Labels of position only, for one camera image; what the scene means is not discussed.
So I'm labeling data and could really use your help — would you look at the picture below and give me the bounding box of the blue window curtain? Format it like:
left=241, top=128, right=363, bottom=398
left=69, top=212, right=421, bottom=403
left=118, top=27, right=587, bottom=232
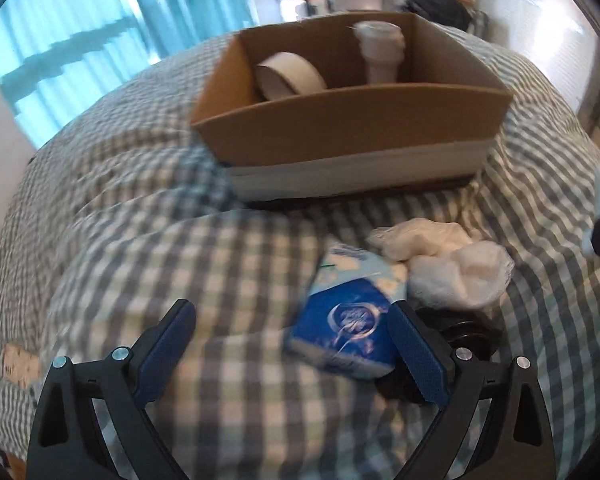
left=0, top=0, right=261, bottom=148

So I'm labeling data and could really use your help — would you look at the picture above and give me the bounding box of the grey checkered blanket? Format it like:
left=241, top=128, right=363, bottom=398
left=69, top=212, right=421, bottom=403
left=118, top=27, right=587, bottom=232
left=0, top=23, right=600, bottom=480

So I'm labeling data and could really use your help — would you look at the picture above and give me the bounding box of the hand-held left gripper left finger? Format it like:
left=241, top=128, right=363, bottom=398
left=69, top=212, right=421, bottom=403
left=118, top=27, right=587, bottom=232
left=26, top=298, right=197, bottom=480

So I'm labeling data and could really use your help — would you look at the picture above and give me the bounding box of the black round object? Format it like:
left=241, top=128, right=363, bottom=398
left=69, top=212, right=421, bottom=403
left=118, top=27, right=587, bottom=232
left=374, top=305, right=505, bottom=403

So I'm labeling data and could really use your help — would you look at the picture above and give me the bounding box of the white plastic pipe fitting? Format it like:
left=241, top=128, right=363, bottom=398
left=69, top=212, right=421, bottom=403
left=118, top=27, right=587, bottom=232
left=352, top=20, right=406, bottom=84

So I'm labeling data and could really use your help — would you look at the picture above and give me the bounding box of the white crumpled cloth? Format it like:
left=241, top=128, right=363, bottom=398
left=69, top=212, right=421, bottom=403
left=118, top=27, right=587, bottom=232
left=367, top=218, right=516, bottom=311

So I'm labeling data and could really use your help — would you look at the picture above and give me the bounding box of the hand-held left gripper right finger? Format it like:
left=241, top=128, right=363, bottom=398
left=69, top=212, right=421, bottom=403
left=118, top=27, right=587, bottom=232
left=386, top=300, right=556, bottom=480

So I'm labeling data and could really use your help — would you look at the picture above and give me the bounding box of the black bag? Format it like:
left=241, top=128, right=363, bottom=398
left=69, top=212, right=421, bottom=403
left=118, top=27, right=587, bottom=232
left=406, top=0, right=476, bottom=32

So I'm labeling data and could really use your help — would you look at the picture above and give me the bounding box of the brown cardboard box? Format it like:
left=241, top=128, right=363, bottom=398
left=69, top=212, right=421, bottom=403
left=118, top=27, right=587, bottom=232
left=189, top=11, right=514, bottom=201

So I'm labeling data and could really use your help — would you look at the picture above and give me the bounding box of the blue tissue packet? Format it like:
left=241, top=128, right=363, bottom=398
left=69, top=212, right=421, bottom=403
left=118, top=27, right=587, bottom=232
left=285, top=241, right=410, bottom=379

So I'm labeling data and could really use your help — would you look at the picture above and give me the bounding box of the cardboard tape roll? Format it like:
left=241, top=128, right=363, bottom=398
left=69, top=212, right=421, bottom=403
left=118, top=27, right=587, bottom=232
left=254, top=52, right=327, bottom=102

